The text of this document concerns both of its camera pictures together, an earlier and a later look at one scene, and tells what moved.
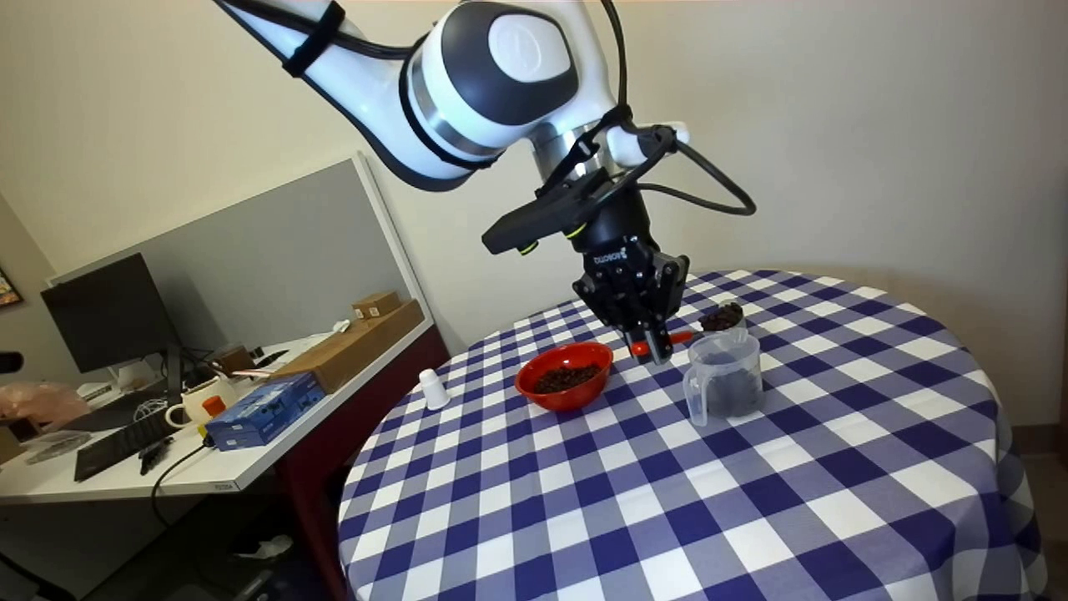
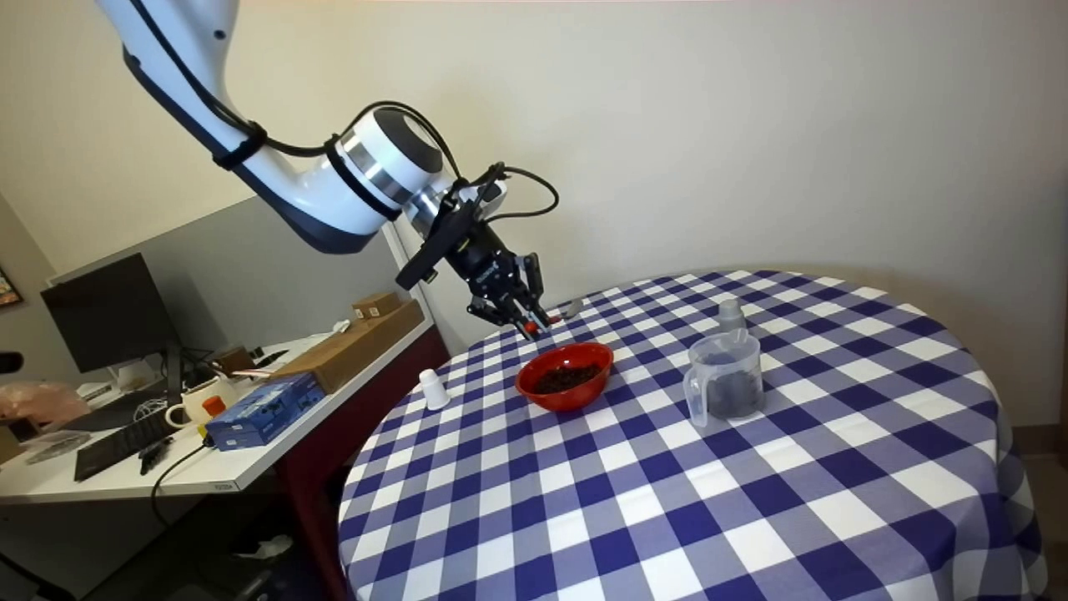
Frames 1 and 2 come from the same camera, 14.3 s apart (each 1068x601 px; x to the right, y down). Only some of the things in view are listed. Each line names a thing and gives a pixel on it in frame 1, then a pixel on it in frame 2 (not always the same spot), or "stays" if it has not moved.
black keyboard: [99, 455] stays
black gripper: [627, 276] to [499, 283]
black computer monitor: [110, 314] stays
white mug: [196, 407] stays
